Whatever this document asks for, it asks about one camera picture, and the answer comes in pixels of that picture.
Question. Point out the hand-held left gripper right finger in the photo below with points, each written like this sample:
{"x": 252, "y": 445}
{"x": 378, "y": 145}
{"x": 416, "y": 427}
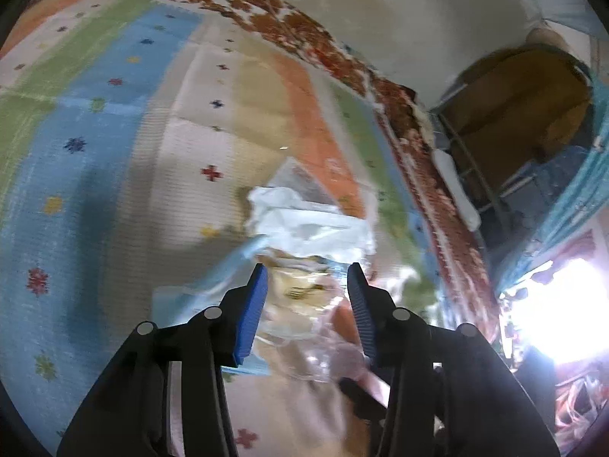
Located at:
{"x": 360, "y": 314}

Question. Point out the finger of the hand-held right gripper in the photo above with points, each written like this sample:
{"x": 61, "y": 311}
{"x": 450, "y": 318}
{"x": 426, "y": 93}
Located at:
{"x": 361, "y": 397}

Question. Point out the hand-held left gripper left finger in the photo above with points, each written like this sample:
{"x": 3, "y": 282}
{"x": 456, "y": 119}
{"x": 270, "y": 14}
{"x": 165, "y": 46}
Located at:
{"x": 252, "y": 314}

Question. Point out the clear plastic bag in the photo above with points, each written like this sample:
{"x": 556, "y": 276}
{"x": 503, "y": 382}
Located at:
{"x": 323, "y": 357}

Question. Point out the yellow printed wrapper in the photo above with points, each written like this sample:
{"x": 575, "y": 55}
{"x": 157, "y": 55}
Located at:
{"x": 295, "y": 277}

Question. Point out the white paper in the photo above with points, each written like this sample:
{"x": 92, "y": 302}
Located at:
{"x": 309, "y": 228}

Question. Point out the thin clear plastic wrapper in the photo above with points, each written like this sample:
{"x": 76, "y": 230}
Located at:
{"x": 304, "y": 181}

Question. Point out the brown floral blanket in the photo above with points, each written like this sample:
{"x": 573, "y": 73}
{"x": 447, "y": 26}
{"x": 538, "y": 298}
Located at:
{"x": 456, "y": 266}

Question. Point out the white cloth on rack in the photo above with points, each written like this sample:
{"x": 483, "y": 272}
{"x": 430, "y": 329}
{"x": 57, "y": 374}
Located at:
{"x": 456, "y": 185}

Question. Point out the striped colourful mat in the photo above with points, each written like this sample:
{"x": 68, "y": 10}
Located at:
{"x": 119, "y": 190}

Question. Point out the metal rack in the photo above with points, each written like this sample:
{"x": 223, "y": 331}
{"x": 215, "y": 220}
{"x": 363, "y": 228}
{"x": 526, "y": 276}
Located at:
{"x": 511, "y": 185}

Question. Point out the blue printed hanging cloth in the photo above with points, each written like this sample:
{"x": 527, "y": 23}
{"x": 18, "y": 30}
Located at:
{"x": 571, "y": 195}

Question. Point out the light blue garment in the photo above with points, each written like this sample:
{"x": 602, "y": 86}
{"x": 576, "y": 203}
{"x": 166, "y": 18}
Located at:
{"x": 554, "y": 166}

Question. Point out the yellow-brown hanging garment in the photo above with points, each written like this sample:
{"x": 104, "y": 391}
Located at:
{"x": 518, "y": 100}

